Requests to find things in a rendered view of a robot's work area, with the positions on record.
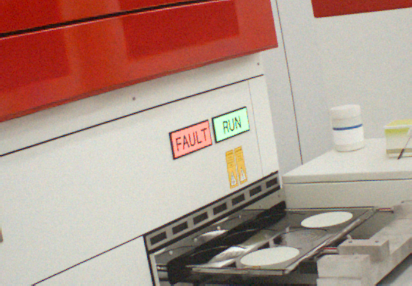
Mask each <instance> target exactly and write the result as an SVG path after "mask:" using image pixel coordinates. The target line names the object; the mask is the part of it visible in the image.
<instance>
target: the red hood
mask: <svg viewBox="0 0 412 286"><path fill-rule="evenodd" d="M278 47H279V46H278V40H277V32H276V26H275V25H274V18H273V13H272V8H271V0H0V122H2V121H8V120H11V119H14V118H19V117H22V116H25V115H28V114H32V113H34V112H40V111H42V110H46V109H49V108H52V107H57V106H59V105H62V104H67V103H70V102H73V101H77V100H80V99H85V98H88V97H91V96H95V95H99V94H102V93H106V92H110V91H112V90H117V89H120V88H123V87H129V86H131V85H136V84H138V83H139V82H145V81H148V80H150V79H156V78H159V77H162V76H167V75H169V74H175V73H178V72H181V71H186V70H189V69H192V68H198V67H201V66H204V65H211V64H214V63H218V62H223V61H225V60H231V59H234V58H237V57H242V56H245V55H248V54H256V53H259V52H262V51H267V50H270V49H275V48H278Z"/></svg>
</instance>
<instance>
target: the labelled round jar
mask: <svg viewBox="0 0 412 286"><path fill-rule="evenodd" d="M360 113H361V111H360V106H359V105H358V104H350V105H344V106H340V107H332V108H331V109H330V115H331V118H332V126H333V137H334V142H335V149H336V150H337V151H354V150H358V149H361V148H363V147H364V146H365V141H364V134H363V125H362V120H361V116H360Z"/></svg>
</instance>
